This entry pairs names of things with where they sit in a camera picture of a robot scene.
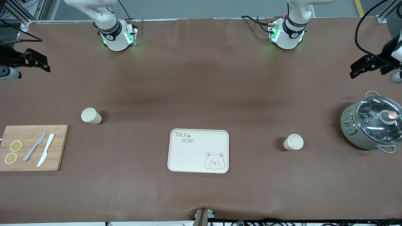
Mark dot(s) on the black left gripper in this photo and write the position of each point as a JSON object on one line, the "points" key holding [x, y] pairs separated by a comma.
{"points": [[384, 59]]}

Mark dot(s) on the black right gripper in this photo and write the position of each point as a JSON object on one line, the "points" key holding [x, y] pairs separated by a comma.
{"points": [[9, 58]]}

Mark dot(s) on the white plastic cup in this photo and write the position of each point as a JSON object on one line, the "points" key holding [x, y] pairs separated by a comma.
{"points": [[294, 142], [91, 116]]}

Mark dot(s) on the cream bear print tray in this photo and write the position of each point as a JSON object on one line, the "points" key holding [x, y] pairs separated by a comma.
{"points": [[188, 157]]}

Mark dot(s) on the glass pot lid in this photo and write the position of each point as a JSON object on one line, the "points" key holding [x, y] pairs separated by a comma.
{"points": [[370, 119]]}

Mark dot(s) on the grey-green electric cooking pot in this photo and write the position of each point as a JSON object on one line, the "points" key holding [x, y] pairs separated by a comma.
{"points": [[351, 131]]}

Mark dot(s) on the grey plastic knife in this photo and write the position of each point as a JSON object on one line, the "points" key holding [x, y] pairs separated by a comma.
{"points": [[34, 146]]}

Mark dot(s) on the white plastic knife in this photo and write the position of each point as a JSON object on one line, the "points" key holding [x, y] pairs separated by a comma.
{"points": [[47, 147]]}

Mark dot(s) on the lemon slice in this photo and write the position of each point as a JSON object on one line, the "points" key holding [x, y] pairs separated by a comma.
{"points": [[16, 146], [11, 158]]}

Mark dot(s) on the wooden cutting board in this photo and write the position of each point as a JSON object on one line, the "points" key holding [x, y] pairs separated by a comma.
{"points": [[59, 147]]}

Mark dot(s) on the brown table cover sheet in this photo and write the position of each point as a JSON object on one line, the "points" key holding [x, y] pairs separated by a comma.
{"points": [[201, 78]]}

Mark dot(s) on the aluminium frame strut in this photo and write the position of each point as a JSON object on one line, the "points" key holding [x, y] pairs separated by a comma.
{"points": [[381, 19], [25, 24]]}

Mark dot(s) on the grey metal mount post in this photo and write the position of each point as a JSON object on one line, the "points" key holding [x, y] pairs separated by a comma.
{"points": [[202, 218]]}

